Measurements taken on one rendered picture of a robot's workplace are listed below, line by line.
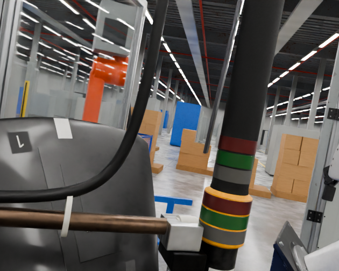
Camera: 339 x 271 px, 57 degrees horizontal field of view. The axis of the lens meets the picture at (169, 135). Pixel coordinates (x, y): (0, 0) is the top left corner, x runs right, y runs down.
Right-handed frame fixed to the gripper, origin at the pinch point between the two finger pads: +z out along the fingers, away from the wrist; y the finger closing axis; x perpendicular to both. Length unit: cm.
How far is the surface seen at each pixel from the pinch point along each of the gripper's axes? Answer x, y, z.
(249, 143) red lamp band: 51, -44, -8
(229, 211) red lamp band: 51, -44, -2
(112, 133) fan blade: 61, -27, -5
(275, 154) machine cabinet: -590, 994, -10
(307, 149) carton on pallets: -439, 618, -42
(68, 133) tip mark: 66, -30, -3
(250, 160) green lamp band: 50, -43, -6
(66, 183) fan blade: 65, -35, 1
